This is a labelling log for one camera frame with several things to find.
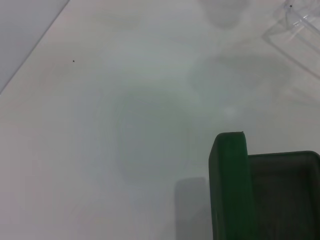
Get green glasses case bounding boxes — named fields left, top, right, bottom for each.
left=208, top=131, right=320, bottom=240

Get clear white glasses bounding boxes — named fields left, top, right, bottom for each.
left=259, top=0, right=320, bottom=83

